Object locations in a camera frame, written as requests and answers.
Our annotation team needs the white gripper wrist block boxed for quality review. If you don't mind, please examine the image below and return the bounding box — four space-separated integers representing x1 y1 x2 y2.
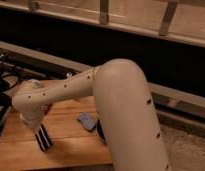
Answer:
20 112 44 135

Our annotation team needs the black white striped eraser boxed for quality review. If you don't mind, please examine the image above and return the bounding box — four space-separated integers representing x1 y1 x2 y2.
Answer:
35 125 52 152

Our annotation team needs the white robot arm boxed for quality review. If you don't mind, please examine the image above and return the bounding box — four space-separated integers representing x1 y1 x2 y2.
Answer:
12 59 172 171

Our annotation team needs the black ceramic bowl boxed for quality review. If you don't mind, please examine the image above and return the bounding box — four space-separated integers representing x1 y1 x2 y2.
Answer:
97 120 106 144

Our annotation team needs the red pocket knife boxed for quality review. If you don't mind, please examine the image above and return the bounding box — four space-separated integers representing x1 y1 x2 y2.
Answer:
43 104 52 115

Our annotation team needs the blue crumpled cloth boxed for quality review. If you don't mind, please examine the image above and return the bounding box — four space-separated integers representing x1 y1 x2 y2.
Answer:
77 113 96 132

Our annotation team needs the clear glass bottle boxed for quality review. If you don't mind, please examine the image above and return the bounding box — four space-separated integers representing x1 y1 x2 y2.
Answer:
66 72 73 78

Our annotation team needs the black cables and equipment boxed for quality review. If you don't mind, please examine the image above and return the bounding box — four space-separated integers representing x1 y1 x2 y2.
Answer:
0 51 25 146

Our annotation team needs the metal rail frame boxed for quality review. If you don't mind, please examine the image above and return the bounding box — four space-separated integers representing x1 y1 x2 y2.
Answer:
0 0 205 47

